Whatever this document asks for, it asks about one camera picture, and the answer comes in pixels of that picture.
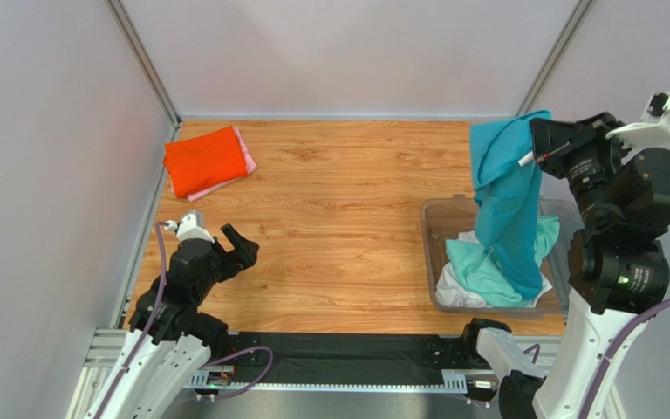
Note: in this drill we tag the right aluminium frame post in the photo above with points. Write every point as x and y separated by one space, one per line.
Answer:
565 38

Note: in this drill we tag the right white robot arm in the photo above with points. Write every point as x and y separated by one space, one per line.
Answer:
619 175

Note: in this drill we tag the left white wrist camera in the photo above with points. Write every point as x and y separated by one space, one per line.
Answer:
190 226

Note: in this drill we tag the clear plastic bin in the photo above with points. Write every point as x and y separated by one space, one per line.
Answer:
447 218

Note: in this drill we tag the mint green t-shirt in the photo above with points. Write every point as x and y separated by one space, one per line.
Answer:
519 246

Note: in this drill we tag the orange folded t-shirt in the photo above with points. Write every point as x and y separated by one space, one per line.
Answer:
205 161

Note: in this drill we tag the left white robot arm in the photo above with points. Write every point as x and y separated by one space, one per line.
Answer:
169 338

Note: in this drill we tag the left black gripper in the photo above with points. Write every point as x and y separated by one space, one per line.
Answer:
245 251

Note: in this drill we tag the left aluminium frame post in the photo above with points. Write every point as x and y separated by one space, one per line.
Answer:
130 33

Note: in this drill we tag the white clothing tag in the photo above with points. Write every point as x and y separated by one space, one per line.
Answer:
527 159

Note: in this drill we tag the teal blue t-shirt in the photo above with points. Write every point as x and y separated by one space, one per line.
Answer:
507 194

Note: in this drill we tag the white t-shirt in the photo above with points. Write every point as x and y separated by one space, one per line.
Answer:
472 278

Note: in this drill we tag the aluminium frame post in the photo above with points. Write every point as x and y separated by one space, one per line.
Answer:
565 38
130 33

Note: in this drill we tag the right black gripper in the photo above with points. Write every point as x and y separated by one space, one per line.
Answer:
571 147

